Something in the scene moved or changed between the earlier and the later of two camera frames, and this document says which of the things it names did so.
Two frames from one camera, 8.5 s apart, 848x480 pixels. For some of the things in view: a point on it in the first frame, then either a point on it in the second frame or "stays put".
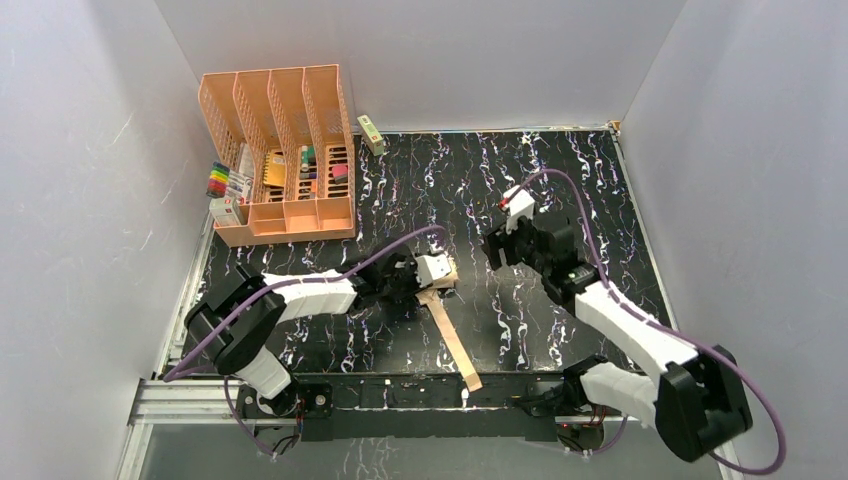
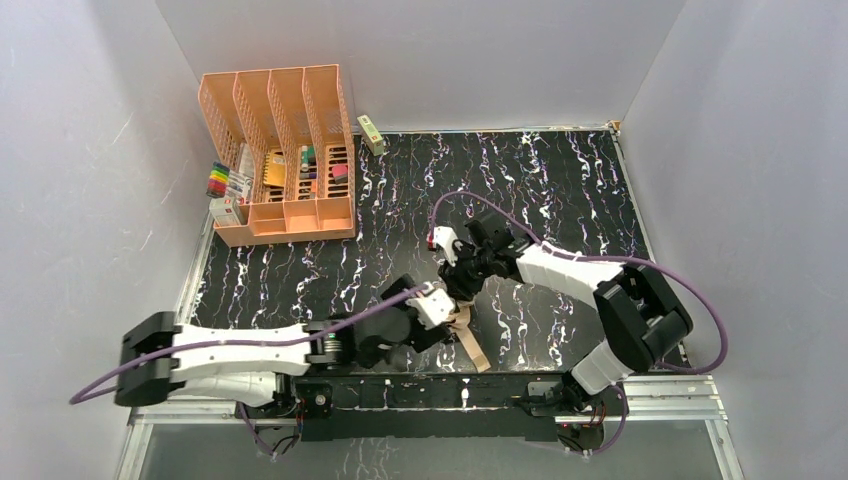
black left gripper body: (407, 279) to (441, 330)
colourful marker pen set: (218, 180) stays put
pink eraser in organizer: (340, 173) stays put
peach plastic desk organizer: (285, 136) stays put
